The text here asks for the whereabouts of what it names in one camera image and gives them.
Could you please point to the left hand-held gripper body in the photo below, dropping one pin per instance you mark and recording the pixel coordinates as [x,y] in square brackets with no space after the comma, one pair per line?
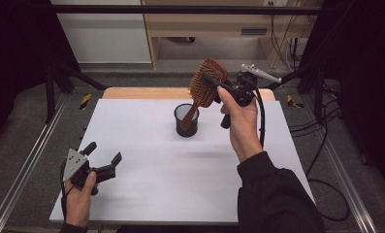
[75,165]

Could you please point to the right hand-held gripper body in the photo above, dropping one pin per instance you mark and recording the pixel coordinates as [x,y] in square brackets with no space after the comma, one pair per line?
[245,89]

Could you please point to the brown wooden hairbrush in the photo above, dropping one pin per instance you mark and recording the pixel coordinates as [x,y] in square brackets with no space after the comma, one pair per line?
[201,95]

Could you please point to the black mesh cup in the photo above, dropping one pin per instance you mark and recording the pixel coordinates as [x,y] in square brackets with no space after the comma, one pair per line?
[187,132]

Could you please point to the person's left hand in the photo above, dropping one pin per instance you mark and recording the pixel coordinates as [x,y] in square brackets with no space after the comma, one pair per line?
[78,204]

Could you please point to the person's right hand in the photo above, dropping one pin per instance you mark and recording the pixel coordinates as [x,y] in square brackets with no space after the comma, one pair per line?
[245,129]

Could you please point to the white board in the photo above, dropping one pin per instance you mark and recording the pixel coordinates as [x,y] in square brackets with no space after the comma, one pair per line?
[164,184]

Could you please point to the light wooden desk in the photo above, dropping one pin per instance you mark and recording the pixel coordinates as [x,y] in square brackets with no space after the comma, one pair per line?
[206,22]

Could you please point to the light wooden table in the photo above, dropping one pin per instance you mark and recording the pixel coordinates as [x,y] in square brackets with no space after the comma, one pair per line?
[148,93]

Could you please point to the white cabinet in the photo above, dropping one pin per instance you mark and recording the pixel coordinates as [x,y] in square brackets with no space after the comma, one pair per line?
[106,39]

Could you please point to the black curtain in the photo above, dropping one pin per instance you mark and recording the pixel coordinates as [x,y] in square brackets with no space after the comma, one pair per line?
[15,58]
[368,81]

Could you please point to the aluminium rail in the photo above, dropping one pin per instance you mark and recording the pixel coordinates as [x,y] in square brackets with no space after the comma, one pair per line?
[22,174]
[348,187]

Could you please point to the black frame strut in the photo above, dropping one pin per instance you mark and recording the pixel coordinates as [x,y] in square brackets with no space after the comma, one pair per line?
[50,93]
[317,90]

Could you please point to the black frame crossbar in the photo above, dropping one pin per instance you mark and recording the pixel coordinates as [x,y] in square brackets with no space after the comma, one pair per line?
[180,9]

